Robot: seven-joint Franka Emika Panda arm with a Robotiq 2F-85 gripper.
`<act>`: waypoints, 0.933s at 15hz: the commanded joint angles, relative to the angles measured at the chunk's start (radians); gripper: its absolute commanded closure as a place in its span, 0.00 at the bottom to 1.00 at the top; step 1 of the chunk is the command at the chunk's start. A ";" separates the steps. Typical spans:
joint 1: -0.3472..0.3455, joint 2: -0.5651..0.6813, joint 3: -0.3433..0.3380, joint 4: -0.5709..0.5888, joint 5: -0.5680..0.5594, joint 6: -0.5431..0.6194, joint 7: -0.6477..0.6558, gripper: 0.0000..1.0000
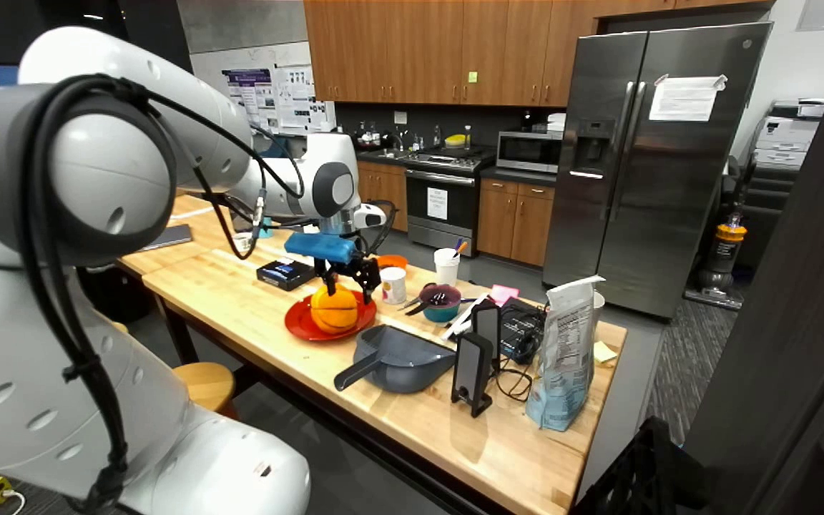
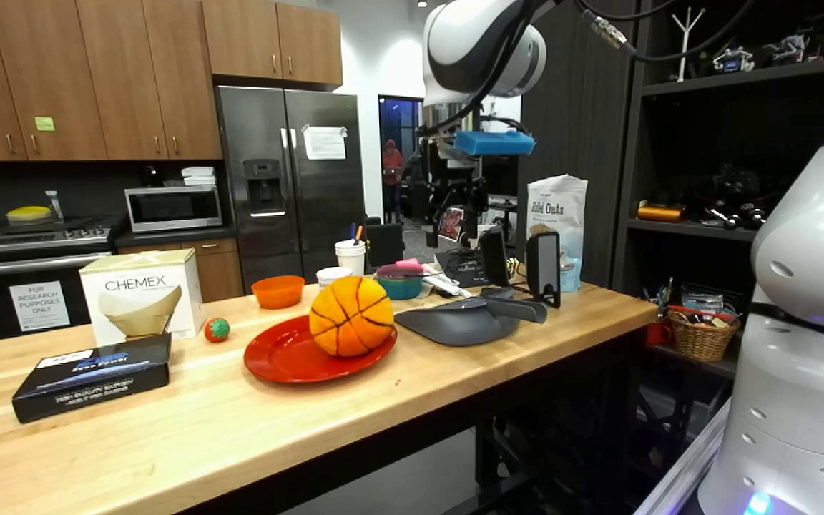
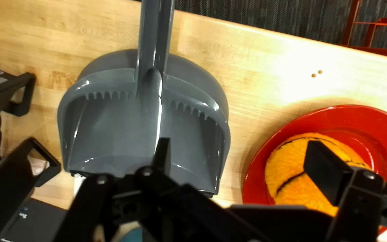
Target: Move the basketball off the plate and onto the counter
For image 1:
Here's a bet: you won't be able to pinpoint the clear plastic bag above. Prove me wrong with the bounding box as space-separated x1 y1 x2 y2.
524 275 607 436

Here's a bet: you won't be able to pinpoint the silver microwave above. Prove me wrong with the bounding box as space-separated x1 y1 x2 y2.
493 130 563 177

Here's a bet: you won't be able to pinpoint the black oven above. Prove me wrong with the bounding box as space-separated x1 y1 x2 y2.
403 154 483 255

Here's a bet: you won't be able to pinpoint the black tablet stand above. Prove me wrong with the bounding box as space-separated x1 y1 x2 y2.
450 333 499 420
469 299 506 375

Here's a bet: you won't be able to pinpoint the black table cable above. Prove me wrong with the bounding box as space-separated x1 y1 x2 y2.
493 368 539 406

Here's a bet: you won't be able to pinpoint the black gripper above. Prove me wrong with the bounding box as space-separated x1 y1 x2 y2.
313 252 384 307

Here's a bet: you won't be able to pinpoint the pink sticky note pad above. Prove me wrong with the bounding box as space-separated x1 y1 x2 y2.
487 285 521 309

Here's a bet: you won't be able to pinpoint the black electronics box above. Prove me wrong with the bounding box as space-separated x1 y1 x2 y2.
500 299 550 368

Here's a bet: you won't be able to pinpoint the white printed sign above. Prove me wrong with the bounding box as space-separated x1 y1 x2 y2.
423 186 453 224

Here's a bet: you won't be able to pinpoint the white paper cup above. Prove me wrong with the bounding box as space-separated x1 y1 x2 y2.
433 242 469 286

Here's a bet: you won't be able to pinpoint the wooden lower cabinet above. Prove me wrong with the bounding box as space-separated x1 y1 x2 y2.
474 174 559 269
356 157 411 235

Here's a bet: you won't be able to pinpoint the white paper notice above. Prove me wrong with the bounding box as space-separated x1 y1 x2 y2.
646 76 726 126

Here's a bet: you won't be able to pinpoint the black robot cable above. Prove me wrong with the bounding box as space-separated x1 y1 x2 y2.
16 73 310 512

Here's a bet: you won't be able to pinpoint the silver kettle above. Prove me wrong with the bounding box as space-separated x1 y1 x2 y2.
351 124 386 154

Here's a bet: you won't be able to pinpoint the yellow black vacuum cleaner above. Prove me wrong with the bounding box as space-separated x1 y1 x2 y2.
706 213 749 299

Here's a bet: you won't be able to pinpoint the yellow bowl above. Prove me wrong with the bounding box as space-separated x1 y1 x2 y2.
441 130 474 154

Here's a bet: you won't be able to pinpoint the stainless steel refrigerator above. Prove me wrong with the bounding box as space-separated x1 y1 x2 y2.
540 20 775 322

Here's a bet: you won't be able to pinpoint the black flat box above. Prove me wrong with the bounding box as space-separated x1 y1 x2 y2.
254 257 318 296

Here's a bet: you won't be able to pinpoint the black chair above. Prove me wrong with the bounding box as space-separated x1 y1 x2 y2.
573 416 710 515

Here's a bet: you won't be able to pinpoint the teal bowl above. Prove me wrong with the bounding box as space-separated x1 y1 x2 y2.
418 285 464 327

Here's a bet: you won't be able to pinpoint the dark shelving unit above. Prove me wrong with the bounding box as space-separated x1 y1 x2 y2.
682 18 824 515

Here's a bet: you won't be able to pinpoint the red plate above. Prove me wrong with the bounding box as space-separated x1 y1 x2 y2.
284 292 381 348

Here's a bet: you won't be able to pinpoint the wooden upper cabinets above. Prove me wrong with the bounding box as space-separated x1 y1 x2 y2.
300 0 778 110

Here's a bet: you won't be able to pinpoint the whiteboard with posters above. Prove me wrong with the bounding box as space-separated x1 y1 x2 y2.
190 41 338 139

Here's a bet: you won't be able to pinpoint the round wooden stool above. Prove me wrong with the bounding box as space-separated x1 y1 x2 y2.
168 360 238 416

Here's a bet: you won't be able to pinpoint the white mug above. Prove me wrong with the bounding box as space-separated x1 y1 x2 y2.
377 266 411 309

